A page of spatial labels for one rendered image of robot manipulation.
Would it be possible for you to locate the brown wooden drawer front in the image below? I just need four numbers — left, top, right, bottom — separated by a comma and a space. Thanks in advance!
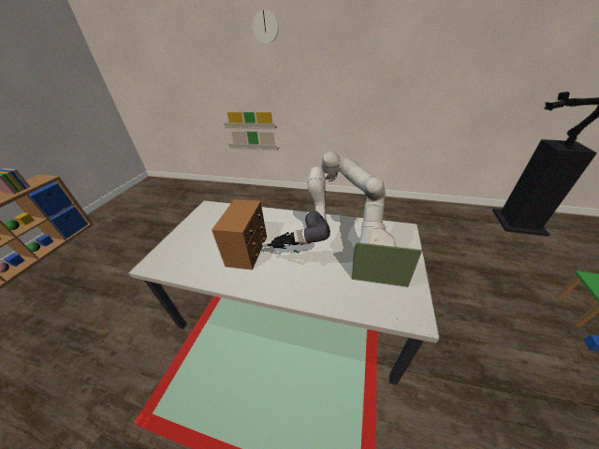
256, 216, 265, 239
258, 227, 267, 251
250, 243, 260, 267
253, 204, 262, 227
243, 218, 255, 245
247, 231, 257, 256

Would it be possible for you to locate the brown wooden chest of drawers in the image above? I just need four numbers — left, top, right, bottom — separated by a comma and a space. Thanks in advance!
212, 199, 261, 269

